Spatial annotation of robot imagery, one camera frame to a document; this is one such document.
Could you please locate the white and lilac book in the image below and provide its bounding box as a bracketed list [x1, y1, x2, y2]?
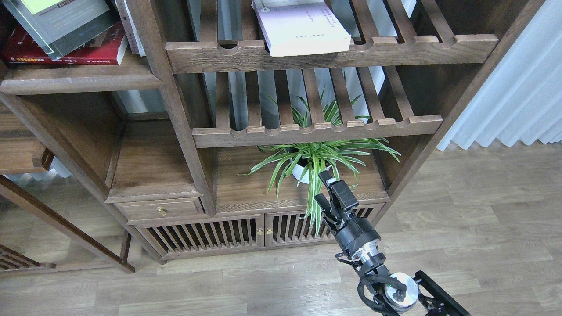
[252, 0, 351, 57]

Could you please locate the green spider plant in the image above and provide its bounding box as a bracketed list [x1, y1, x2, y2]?
[239, 86, 401, 237]

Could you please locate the white plant pot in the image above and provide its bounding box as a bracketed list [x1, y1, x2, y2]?
[292, 159, 331, 184]

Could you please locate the red paperback book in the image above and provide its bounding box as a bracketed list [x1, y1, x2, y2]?
[1, 22, 128, 65]

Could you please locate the white curtain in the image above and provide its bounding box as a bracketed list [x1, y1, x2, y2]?
[437, 0, 562, 151]

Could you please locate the black and green book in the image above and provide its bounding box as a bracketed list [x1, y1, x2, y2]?
[2, 0, 120, 60]

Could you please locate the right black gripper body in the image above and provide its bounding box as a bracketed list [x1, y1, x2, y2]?
[323, 209, 381, 262]

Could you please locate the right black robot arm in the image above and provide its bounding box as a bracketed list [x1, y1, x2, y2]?
[315, 171, 469, 316]

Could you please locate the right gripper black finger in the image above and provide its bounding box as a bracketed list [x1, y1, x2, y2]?
[319, 171, 359, 215]

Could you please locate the brass drawer knob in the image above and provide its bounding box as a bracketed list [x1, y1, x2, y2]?
[157, 207, 167, 217]

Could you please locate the upright white book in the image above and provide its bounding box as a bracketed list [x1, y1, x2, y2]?
[115, 0, 146, 57]

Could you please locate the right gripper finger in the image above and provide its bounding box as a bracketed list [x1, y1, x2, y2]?
[314, 194, 339, 229]

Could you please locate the dark wooden bookshelf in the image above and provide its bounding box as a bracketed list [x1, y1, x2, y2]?
[1, 0, 544, 261]

